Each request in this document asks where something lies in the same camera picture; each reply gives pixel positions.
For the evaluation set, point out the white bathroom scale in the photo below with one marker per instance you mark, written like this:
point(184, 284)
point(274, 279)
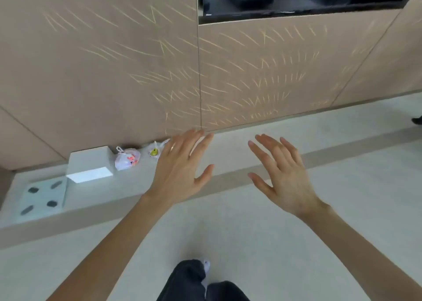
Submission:
point(41, 196)

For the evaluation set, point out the person's white shoe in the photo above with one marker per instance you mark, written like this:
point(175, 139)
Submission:
point(206, 264)

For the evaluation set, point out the person's dark blue trousers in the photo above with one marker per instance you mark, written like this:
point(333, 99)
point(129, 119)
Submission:
point(184, 281)

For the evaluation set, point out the white box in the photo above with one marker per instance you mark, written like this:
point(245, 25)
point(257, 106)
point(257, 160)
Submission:
point(89, 162)

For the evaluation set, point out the person's left forearm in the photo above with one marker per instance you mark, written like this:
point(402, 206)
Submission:
point(115, 251)

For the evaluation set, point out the plastic bag with yellow print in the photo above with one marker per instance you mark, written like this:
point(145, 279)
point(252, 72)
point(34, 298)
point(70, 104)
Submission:
point(153, 151)

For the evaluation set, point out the person's left hand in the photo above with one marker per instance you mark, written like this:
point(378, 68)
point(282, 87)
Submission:
point(178, 178)

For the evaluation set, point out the person's right forearm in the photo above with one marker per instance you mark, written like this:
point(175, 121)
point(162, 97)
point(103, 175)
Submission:
point(356, 254)

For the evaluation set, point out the plastic bag with red print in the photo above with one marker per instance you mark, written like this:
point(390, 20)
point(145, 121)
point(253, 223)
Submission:
point(127, 160)

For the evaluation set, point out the person's right hand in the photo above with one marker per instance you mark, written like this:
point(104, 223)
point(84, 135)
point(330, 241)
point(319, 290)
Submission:
point(290, 182)

